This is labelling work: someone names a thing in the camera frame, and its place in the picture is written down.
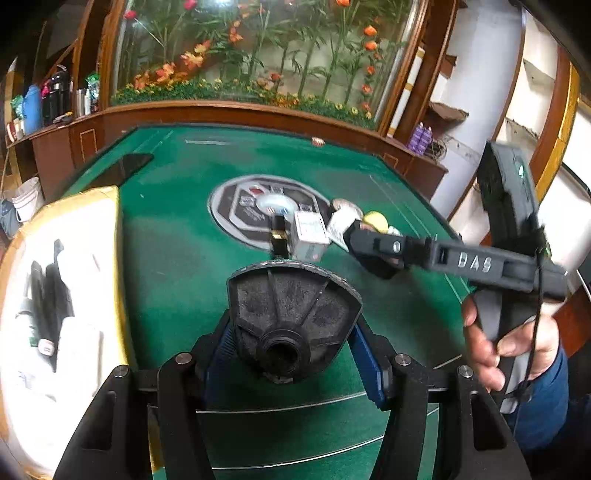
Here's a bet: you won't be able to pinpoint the glass flower display case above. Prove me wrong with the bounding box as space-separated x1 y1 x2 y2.
111 0 432 132

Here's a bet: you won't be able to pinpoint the blue thermos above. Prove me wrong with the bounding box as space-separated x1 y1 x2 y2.
23 85 42 136

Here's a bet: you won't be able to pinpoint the yellow foam roll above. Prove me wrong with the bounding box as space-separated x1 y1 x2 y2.
362 211 389 234

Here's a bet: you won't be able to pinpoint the black ribbed plastic part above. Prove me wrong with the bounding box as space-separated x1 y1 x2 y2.
226 259 363 385

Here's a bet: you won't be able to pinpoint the brown cardboard piece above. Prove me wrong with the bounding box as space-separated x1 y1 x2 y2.
429 102 469 123

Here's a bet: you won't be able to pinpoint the round table centre panel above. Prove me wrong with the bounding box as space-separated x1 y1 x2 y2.
209 175 335 252

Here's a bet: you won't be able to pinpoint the person's right forearm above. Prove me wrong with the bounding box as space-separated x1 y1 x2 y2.
505 351 573 457

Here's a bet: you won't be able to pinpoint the wooden partition counter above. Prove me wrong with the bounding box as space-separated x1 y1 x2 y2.
7 99 448 204

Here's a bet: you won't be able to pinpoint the blue water jug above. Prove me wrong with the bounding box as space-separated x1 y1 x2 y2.
0 198 21 238

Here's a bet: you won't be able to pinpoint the white foam box yellow tape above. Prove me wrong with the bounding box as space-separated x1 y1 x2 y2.
0 185 134 478

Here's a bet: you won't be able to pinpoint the green white bottle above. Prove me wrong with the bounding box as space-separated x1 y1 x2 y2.
85 73 101 114

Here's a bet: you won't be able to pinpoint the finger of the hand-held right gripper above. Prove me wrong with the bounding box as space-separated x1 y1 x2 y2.
348 228 432 280

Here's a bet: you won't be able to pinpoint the black thermos jug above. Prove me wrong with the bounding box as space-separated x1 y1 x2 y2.
41 69 70 126

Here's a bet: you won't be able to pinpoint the purple bottles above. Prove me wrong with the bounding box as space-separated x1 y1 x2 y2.
406 122 435 155

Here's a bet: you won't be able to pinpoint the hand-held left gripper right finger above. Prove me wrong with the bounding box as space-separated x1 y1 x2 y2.
348 316 532 480

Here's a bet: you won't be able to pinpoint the white bucket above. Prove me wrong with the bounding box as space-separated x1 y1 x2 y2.
11 178 44 222

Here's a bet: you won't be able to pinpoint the pink white small box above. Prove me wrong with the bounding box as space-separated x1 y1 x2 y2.
288 211 331 261

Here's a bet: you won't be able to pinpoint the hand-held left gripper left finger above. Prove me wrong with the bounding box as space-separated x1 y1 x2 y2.
53 318 238 480

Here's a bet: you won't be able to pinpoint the person's right hand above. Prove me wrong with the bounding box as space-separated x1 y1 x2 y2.
462 295 561 393

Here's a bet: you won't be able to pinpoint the black tube gold band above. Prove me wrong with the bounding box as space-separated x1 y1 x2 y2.
270 213 289 261

